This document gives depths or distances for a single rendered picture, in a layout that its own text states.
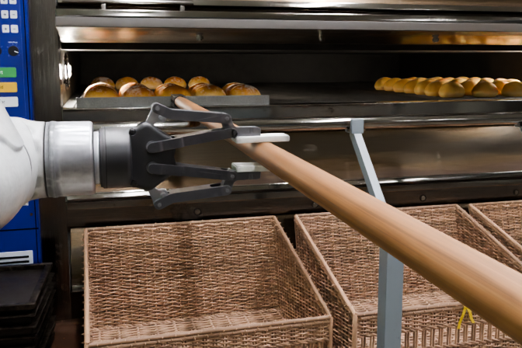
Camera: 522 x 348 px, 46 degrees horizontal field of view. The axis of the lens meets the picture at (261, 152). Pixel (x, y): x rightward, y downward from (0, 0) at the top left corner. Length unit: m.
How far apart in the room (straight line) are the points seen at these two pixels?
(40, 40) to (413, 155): 1.15
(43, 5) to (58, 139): 1.06
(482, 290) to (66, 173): 0.51
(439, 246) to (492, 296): 0.06
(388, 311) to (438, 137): 0.82
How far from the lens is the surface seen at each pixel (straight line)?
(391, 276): 1.37
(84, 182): 0.74
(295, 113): 1.85
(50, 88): 1.76
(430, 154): 2.05
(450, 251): 0.37
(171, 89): 1.81
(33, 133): 0.74
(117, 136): 0.75
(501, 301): 0.33
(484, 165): 2.14
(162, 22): 1.62
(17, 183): 0.58
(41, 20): 1.77
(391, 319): 1.41
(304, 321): 1.46
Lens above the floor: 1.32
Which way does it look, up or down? 9 degrees down
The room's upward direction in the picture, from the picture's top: straight up
